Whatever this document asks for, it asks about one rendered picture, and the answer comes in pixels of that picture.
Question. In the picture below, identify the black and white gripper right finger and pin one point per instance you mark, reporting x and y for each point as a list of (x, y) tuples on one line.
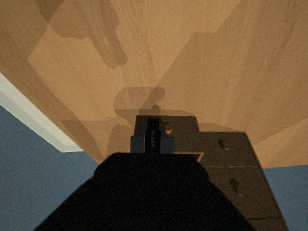
[(166, 144)]

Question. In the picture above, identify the brown wooden chest of drawers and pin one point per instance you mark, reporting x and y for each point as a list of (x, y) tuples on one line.
[(271, 220)]

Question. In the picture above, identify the dark brown drawer front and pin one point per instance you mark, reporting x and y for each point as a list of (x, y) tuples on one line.
[(226, 150), (184, 129), (276, 226), (247, 191)]

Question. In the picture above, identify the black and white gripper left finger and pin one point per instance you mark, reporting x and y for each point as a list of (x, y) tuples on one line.
[(138, 143)]

